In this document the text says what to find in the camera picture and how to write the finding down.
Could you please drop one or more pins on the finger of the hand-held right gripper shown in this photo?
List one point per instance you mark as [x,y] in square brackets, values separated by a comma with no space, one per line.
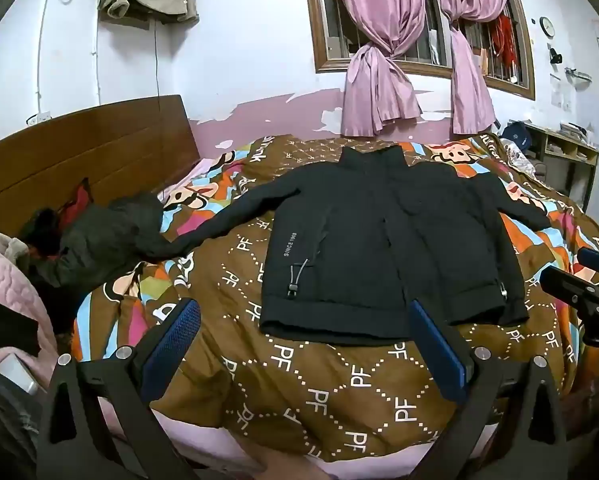
[597,261]
[574,287]

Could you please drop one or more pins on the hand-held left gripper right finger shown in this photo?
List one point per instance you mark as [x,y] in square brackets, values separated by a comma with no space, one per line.
[437,350]

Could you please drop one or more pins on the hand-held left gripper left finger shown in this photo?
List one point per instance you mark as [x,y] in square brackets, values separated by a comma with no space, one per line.
[177,340]

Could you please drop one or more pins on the black jacket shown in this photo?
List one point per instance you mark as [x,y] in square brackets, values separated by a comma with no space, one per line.
[359,240]

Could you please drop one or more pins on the wooden shelf unit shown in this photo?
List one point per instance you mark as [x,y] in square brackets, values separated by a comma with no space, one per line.
[574,155]

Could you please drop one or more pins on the brown printed quilt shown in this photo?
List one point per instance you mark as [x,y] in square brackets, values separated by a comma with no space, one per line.
[329,385]

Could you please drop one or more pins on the dark green jacket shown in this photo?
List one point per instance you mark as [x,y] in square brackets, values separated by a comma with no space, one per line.
[104,240]

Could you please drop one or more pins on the blue cap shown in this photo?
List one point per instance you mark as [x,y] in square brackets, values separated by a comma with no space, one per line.
[517,135]

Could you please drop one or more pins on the red cloth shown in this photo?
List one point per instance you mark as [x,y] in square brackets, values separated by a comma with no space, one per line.
[77,202]

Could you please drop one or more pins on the dark cloth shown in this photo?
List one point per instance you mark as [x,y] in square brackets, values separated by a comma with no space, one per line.
[4,325]

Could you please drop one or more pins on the pink quilted blanket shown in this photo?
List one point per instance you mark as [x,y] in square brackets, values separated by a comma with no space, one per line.
[14,280]

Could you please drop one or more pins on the narrow pink curtain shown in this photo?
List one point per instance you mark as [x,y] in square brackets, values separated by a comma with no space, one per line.
[469,90]

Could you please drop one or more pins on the wooden headboard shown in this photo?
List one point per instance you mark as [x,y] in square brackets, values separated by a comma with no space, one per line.
[79,150]

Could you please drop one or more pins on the red hanging garment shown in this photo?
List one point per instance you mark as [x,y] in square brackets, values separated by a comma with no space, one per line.
[506,40]

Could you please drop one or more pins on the wide pink curtain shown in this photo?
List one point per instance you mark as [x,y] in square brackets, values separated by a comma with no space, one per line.
[374,95]

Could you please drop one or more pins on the wooden framed window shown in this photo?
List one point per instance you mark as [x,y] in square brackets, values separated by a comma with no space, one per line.
[324,60]

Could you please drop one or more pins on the round wall clock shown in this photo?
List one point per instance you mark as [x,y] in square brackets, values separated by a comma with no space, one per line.
[547,26]

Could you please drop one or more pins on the white wall socket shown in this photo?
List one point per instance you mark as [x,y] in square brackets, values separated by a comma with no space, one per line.
[38,118]

